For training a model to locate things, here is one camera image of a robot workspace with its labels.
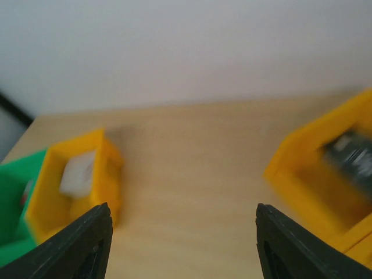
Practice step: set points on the yellow bin with dark cards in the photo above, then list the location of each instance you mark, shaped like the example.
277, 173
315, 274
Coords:
329, 204

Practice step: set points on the red patterned card stack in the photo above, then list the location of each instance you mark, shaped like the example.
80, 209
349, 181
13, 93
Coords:
26, 192

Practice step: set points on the beige card stack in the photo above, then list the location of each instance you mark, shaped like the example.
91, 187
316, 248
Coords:
77, 176

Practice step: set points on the green bin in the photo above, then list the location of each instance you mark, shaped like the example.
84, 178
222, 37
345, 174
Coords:
16, 236

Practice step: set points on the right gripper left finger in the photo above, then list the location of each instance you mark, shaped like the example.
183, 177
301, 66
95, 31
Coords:
80, 250

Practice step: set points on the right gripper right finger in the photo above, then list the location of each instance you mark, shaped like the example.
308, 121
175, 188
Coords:
288, 250

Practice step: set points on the left yellow bin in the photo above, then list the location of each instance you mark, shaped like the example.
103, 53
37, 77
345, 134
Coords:
49, 211

